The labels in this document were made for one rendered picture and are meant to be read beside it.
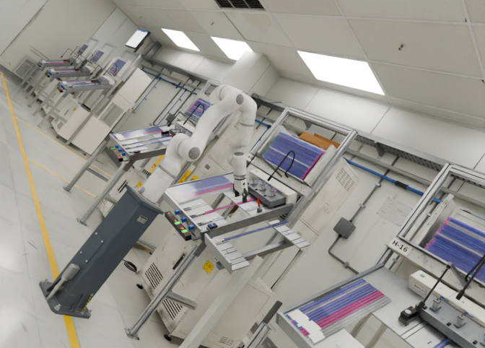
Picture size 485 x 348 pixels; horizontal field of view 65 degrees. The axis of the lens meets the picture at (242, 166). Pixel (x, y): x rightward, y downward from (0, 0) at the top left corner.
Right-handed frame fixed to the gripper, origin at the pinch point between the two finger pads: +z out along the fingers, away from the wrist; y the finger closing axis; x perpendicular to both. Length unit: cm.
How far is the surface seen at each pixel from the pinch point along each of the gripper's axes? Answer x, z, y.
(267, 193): -24.3, 6.5, 4.2
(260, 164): -44, 3, 41
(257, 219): -6.0, 13.1, -10.0
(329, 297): 7, 10, -91
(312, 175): -52, -7, -11
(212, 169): -47, 44, 135
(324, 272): -114, 139, 32
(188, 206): 27.6, 9.4, 24.8
